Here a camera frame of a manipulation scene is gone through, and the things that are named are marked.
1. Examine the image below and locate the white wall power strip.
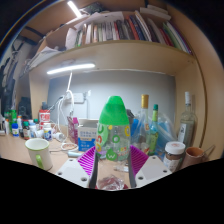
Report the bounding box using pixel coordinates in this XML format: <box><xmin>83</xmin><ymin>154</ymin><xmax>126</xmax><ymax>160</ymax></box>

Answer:
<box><xmin>68</xmin><ymin>91</ymin><xmax>86</xmax><ymax>104</ymax></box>

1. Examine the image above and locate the clear glass bottle white cap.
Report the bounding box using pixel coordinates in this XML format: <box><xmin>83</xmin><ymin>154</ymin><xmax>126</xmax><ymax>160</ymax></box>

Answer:
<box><xmin>176</xmin><ymin>91</ymin><xmax>198</xmax><ymax>148</ymax></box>

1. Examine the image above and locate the small white bottle blue label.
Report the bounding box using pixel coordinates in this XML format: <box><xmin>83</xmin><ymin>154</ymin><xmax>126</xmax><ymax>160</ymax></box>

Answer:
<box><xmin>11</xmin><ymin>123</ymin><xmax>20</xmax><ymax>138</ymax></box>

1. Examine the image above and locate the red and white can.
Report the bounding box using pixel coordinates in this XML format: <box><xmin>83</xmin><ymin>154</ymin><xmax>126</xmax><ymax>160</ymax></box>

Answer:
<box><xmin>38</xmin><ymin>109</ymin><xmax>51</xmax><ymax>126</ymax></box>

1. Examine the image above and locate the long ceiling light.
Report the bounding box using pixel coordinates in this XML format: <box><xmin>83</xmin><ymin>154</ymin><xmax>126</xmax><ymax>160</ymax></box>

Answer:
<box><xmin>66</xmin><ymin>0</ymin><xmax>83</xmax><ymax>19</ymax></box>

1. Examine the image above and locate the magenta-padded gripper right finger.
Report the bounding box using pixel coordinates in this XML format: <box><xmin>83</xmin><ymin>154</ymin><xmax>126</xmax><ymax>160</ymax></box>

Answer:
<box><xmin>128</xmin><ymin>144</ymin><xmax>173</xmax><ymax>189</ymax></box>

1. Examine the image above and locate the blue plastic bag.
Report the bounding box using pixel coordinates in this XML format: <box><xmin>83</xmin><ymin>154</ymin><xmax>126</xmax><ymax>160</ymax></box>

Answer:
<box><xmin>130</xmin><ymin>111</ymin><xmax>178</xmax><ymax>158</ymax></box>

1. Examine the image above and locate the white mug with green handle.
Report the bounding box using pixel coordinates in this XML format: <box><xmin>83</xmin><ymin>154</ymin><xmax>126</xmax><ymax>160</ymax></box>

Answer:
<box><xmin>24</xmin><ymin>137</ymin><xmax>54</xmax><ymax>172</ymax></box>

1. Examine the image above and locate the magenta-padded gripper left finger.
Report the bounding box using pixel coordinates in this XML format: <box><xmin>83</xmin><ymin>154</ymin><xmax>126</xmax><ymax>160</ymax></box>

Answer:
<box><xmin>55</xmin><ymin>145</ymin><xmax>99</xmax><ymax>190</ymax></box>

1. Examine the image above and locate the white cable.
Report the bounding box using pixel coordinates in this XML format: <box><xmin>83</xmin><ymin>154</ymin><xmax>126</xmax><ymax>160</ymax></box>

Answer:
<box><xmin>56</xmin><ymin>94</ymin><xmax>76</xmax><ymax>134</ymax></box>

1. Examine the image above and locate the small dark bottle red label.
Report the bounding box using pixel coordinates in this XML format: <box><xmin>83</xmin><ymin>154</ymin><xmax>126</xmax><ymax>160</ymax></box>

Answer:
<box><xmin>22</xmin><ymin>120</ymin><xmax>32</xmax><ymax>141</ymax></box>

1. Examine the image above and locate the maroon snack pouch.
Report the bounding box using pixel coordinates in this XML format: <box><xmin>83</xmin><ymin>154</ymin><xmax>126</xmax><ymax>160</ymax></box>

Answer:
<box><xmin>67</xmin><ymin>115</ymin><xmax>80</xmax><ymax>144</ymax></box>

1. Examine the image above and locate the slim green glass bottle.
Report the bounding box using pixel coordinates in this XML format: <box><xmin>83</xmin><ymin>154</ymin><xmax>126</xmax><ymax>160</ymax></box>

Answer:
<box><xmin>148</xmin><ymin>103</ymin><xmax>160</xmax><ymax>157</ymax></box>

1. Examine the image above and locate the white LED light bar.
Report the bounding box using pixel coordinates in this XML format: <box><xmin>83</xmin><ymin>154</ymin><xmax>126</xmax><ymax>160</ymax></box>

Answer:
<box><xmin>46</xmin><ymin>63</ymin><xmax>96</xmax><ymax>76</ymax></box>

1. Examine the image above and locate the glass bottle with gold cap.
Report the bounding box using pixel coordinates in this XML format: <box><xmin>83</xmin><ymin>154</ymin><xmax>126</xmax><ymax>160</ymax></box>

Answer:
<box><xmin>138</xmin><ymin>94</ymin><xmax>151</xmax><ymax>151</ymax></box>

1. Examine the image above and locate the green plastic bottle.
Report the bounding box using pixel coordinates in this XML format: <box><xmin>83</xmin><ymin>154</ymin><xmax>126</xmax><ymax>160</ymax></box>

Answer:
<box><xmin>9</xmin><ymin>109</ymin><xmax>18</xmax><ymax>126</ymax></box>

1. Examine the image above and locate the small white jar blue label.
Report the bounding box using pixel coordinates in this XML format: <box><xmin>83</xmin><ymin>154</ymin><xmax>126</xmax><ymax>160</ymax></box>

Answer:
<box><xmin>43</xmin><ymin>123</ymin><xmax>53</xmax><ymax>141</ymax></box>

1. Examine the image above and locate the wooden shelf unit with books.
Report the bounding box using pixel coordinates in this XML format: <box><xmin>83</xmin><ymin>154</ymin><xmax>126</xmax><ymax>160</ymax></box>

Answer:
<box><xmin>19</xmin><ymin>3</ymin><xmax>206</xmax><ymax>148</ymax></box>

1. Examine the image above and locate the grey tumbler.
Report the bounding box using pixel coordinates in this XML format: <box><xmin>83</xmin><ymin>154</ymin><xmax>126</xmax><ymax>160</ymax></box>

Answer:
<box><xmin>125</xmin><ymin>109</ymin><xmax>135</xmax><ymax>128</ymax></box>

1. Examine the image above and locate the clear bottle with green cap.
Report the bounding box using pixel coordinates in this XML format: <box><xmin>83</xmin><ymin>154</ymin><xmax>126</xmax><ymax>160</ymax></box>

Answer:
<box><xmin>94</xmin><ymin>95</ymin><xmax>132</xmax><ymax>192</ymax></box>

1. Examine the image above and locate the brown ceramic mug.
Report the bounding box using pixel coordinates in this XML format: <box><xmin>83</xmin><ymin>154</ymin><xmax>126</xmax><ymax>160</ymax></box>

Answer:
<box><xmin>179</xmin><ymin>146</ymin><xmax>206</xmax><ymax>169</ymax></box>

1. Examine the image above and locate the blue and white carton box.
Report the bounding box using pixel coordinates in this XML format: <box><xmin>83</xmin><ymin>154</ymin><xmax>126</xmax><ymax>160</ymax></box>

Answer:
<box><xmin>77</xmin><ymin>118</ymin><xmax>100</xmax><ymax>153</ymax></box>

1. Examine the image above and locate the white and teal tube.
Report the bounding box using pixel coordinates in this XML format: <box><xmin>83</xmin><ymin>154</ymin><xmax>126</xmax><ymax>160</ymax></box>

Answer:
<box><xmin>67</xmin><ymin>151</ymin><xmax>83</xmax><ymax>158</ymax></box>

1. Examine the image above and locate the brown jar with white lid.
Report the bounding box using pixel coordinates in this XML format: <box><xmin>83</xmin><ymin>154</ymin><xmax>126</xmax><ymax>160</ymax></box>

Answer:
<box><xmin>163</xmin><ymin>141</ymin><xmax>186</xmax><ymax>173</ymax></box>

